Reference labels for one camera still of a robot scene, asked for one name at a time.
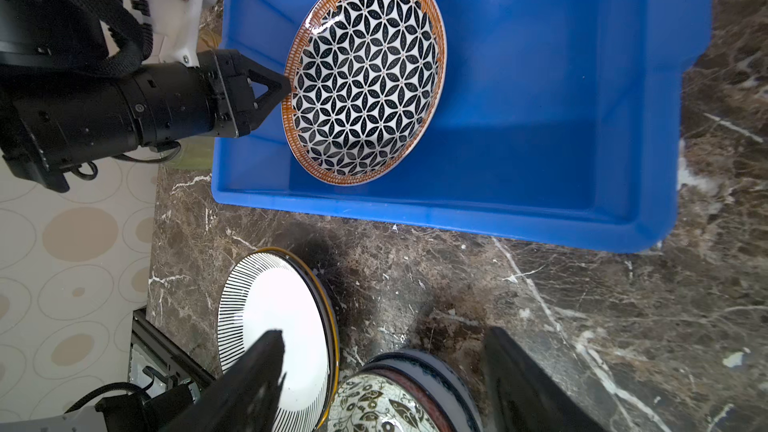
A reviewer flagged flower pattern orange rim plate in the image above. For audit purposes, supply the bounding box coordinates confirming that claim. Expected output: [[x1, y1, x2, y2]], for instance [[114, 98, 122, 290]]
[[281, 0, 447, 186]]

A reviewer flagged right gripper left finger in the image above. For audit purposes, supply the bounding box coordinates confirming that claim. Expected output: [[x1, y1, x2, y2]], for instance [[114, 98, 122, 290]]
[[163, 330, 285, 432]]

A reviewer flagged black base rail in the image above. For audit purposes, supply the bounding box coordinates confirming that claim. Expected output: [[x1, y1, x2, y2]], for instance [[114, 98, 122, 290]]
[[63, 308, 215, 431]]

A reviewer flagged green floral ceramic bowl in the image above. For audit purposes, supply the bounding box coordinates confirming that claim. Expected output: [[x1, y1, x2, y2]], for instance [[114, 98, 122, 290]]
[[327, 349, 483, 432]]

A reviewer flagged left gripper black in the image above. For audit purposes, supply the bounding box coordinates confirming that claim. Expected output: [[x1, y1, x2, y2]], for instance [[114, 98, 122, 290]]
[[1, 50, 291, 193]]

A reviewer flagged green transparent cup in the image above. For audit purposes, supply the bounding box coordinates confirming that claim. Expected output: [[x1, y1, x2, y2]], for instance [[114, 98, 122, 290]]
[[163, 136, 215, 171]]

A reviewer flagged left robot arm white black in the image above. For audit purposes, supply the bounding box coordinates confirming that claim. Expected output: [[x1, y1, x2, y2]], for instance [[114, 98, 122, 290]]
[[1, 0, 290, 193]]

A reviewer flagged striped rim white plate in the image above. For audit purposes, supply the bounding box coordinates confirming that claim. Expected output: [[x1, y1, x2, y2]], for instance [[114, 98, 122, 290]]
[[217, 247, 340, 431]]

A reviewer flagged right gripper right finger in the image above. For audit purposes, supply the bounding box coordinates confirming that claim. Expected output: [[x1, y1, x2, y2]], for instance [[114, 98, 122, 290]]
[[484, 327, 603, 431]]

